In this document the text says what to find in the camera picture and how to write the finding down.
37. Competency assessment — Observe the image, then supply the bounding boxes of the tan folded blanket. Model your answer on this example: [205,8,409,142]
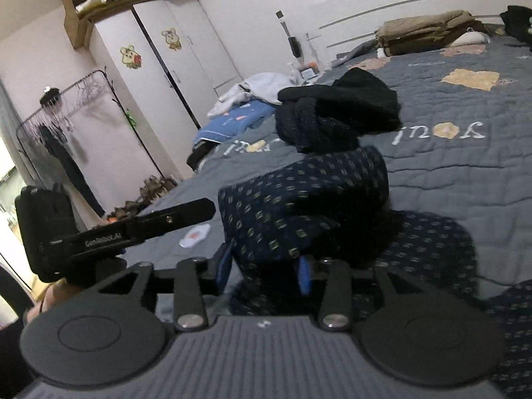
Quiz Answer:
[374,9,496,57]

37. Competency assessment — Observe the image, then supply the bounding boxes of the cartoon mouse sticker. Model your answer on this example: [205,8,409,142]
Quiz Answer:
[119,46,143,70]
[161,28,184,51]

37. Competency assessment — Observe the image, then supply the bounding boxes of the white wardrobe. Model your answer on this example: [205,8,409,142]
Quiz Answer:
[88,0,244,180]

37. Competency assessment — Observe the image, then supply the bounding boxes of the navy patterned garment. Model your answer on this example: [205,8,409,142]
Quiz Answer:
[218,146,532,399]

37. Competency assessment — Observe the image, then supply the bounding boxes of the black metal clothes rack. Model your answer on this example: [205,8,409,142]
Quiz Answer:
[16,70,166,219]

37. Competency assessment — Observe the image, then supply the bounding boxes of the white clothing pile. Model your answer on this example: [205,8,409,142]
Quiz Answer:
[206,71,301,119]

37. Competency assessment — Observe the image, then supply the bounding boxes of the white pillow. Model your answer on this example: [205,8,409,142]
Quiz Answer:
[451,31,492,48]

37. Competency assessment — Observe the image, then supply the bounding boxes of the black knit sweater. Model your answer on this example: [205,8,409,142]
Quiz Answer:
[275,67,402,153]

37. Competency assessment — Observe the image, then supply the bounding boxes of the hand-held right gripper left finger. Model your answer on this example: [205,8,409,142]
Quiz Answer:
[93,243,234,330]

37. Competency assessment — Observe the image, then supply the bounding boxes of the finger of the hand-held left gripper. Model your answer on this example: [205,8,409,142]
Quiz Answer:
[125,199,216,244]

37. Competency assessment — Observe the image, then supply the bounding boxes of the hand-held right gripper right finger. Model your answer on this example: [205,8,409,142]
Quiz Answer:
[298,255,420,332]

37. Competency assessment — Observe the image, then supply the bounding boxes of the white headboard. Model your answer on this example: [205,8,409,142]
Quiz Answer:
[319,0,532,60]

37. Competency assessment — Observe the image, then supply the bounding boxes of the black clothes heap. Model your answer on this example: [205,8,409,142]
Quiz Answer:
[499,5,532,45]

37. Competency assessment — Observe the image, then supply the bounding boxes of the blue blanket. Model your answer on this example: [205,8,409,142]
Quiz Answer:
[192,101,278,151]

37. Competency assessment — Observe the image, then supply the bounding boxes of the black white upright device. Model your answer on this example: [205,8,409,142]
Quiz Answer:
[275,10,305,60]

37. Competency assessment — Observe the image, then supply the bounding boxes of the person's left hand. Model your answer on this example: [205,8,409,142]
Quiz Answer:
[26,280,83,326]

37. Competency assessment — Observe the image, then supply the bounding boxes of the dark hanging clothes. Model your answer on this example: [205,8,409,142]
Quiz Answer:
[39,124,107,219]

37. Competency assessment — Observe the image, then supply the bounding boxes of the grey printed bed quilt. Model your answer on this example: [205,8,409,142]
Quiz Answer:
[133,35,532,341]

